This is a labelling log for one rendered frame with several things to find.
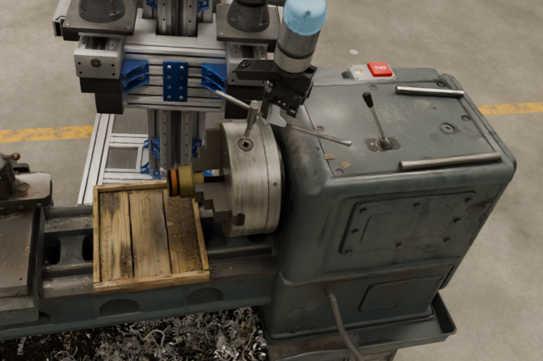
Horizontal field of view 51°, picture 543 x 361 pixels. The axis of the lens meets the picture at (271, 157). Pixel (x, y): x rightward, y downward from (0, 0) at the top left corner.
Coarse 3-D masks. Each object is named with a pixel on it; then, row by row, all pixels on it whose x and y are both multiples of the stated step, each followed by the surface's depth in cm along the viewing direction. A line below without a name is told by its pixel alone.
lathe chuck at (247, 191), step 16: (224, 128) 144; (240, 128) 144; (256, 128) 145; (224, 144) 145; (256, 144) 141; (224, 160) 146; (240, 160) 138; (256, 160) 139; (240, 176) 138; (256, 176) 139; (240, 192) 138; (256, 192) 139; (240, 208) 139; (256, 208) 141; (224, 224) 154; (256, 224) 144
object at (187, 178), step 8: (184, 168) 148; (168, 176) 146; (176, 176) 146; (184, 176) 146; (192, 176) 146; (200, 176) 148; (168, 184) 151; (176, 184) 146; (184, 184) 146; (192, 184) 146; (168, 192) 149; (176, 192) 147; (184, 192) 147; (192, 192) 147
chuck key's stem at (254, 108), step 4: (252, 104) 128; (256, 104) 128; (252, 108) 128; (256, 108) 128; (248, 112) 130; (252, 112) 129; (256, 112) 129; (248, 116) 131; (252, 116) 130; (256, 116) 131; (248, 120) 131; (252, 120) 131; (248, 124) 133; (252, 124) 132; (248, 128) 134; (252, 128) 135; (248, 132) 135; (248, 136) 136
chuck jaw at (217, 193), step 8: (200, 184) 147; (208, 184) 147; (216, 184) 148; (224, 184) 148; (200, 192) 145; (208, 192) 145; (216, 192) 145; (224, 192) 146; (200, 200) 147; (208, 200) 144; (216, 200) 143; (224, 200) 144; (208, 208) 146; (216, 208) 141; (224, 208) 141; (216, 216) 142; (224, 216) 142; (232, 216) 141; (240, 216) 142; (232, 224) 143; (240, 224) 144
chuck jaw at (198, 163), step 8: (208, 128) 151; (216, 128) 150; (208, 136) 147; (216, 136) 148; (208, 144) 148; (216, 144) 148; (200, 152) 148; (208, 152) 148; (216, 152) 149; (192, 160) 147; (200, 160) 148; (208, 160) 149; (216, 160) 149; (192, 168) 148; (200, 168) 148; (208, 168) 149; (216, 168) 150
